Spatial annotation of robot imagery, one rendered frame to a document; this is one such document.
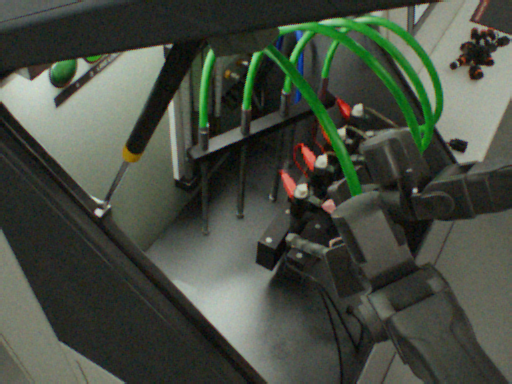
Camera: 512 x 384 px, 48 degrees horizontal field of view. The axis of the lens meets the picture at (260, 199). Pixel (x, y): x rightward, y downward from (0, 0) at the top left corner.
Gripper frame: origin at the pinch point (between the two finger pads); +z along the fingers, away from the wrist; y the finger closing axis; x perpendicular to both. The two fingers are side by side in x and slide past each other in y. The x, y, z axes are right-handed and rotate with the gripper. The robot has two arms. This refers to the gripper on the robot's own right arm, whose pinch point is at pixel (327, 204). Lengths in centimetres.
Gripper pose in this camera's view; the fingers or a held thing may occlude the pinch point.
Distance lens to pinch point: 97.4
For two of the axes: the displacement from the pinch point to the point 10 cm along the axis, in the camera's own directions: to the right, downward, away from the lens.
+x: -7.1, 5.4, -4.6
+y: -4.8, -8.4, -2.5
